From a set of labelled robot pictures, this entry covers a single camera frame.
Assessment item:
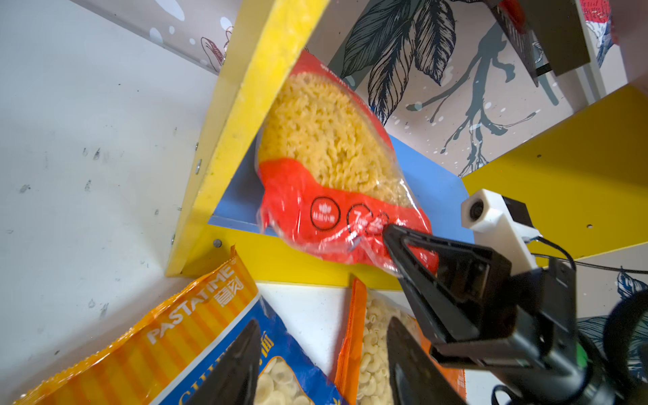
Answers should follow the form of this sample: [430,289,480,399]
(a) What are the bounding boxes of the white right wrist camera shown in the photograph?
[461,189,542,275]

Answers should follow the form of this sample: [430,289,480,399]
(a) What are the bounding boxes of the orange Pastatime pasta bag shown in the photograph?
[332,277,467,405]

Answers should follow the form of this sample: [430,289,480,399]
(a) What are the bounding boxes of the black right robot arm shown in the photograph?
[383,224,647,404]

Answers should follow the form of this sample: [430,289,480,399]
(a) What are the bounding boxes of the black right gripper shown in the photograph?
[383,224,580,375]

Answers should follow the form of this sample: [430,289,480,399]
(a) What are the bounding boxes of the red macaroni bag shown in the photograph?
[256,52,432,273]

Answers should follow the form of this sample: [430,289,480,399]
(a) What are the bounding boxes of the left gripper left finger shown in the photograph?
[187,320,261,405]

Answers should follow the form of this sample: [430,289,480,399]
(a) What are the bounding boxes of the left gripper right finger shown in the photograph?
[386,317,466,405]

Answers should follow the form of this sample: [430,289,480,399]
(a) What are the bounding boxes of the yellow shelf pink blue boards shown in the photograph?
[165,1,647,290]

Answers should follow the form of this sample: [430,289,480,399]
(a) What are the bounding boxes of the blue orange pasta bag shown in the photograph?
[17,251,346,404]

